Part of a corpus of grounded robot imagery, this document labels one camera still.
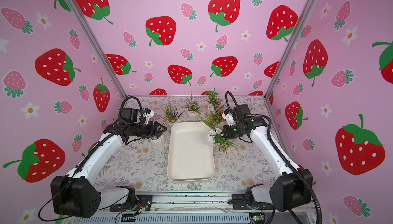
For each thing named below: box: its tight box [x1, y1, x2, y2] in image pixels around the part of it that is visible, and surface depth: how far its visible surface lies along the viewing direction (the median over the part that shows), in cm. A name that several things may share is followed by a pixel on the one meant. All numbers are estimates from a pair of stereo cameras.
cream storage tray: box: [166, 121, 216, 182], surface depth 91 cm
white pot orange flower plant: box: [204, 103, 225, 126], surface depth 97 cm
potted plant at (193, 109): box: [184, 94, 202, 122], surface depth 104 cm
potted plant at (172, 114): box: [160, 104, 184, 124], surface depth 97 cm
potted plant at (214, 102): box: [204, 95, 225, 115], surface depth 106 cm
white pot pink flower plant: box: [201, 118, 238, 156], surface depth 75 cm
